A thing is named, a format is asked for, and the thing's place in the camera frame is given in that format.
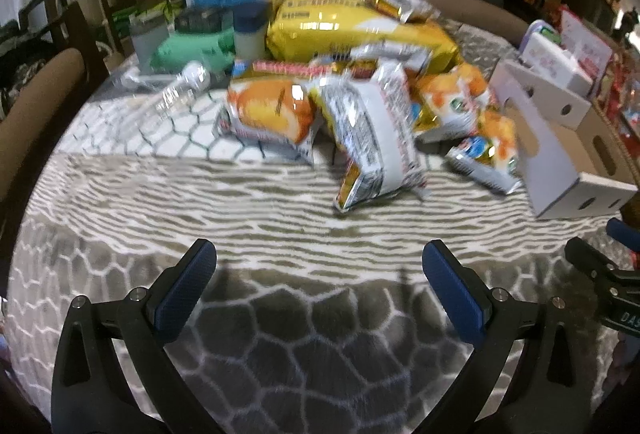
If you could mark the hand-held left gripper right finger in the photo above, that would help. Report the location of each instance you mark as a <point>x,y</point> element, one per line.
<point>457,294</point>

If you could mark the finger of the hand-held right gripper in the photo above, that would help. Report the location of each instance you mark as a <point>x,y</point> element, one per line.
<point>590,259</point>
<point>625,230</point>

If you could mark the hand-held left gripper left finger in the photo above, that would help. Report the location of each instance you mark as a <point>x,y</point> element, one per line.
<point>182,294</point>

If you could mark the white cardboard box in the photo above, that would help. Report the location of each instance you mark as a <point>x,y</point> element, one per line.
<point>545,154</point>

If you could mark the pile of bread snack packets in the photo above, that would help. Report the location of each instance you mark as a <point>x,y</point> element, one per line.
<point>270,109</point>

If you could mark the grey translucent container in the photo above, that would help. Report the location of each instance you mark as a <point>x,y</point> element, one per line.
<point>147,39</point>

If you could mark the white tissue box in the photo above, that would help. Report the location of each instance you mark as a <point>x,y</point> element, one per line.
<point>555,62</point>

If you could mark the red white carton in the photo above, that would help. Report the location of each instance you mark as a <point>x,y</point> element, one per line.
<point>585,39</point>

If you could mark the clear plastic bottle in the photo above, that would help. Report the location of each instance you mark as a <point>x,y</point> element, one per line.
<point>182,87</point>

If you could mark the green white pack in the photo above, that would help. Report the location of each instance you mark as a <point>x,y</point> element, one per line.
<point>542,32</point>

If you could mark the tan upholstered chair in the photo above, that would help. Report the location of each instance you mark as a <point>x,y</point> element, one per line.
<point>40,124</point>

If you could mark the green plastic bag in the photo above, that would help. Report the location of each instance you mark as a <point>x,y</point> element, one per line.
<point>195,47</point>

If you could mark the white blue canister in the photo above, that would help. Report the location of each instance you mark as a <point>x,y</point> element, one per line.
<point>252,32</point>

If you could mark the dark wooden chair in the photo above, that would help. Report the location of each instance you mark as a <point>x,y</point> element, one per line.
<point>75,29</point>

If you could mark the large yellow bag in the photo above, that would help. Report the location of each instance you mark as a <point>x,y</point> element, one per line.
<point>325,27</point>

